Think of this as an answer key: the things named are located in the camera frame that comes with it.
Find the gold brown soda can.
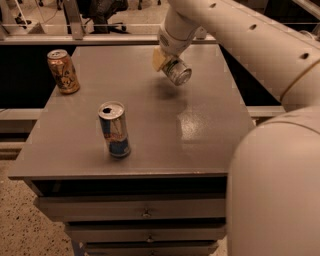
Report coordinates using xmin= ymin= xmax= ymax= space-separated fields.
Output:
xmin=47 ymin=49 xmax=80 ymax=94

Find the black office chair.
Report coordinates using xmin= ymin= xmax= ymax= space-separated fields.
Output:
xmin=77 ymin=0 xmax=128 ymax=34

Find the grey metal railing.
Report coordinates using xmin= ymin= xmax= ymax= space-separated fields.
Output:
xmin=0 ymin=0 xmax=320 ymax=46

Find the blue silver Red Bull can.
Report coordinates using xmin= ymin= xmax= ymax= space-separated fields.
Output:
xmin=98 ymin=101 xmax=131 ymax=158

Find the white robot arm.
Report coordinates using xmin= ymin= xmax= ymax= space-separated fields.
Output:
xmin=153 ymin=0 xmax=320 ymax=256

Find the green white 7up can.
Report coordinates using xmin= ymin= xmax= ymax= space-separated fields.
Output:
xmin=162 ymin=57 xmax=192 ymax=86

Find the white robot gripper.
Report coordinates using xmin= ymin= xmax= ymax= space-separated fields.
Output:
xmin=152 ymin=8 xmax=199 ymax=71

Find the grey drawer cabinet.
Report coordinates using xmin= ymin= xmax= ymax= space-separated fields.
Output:
xmin=9 ymin=44 xmax=253 ymax=256

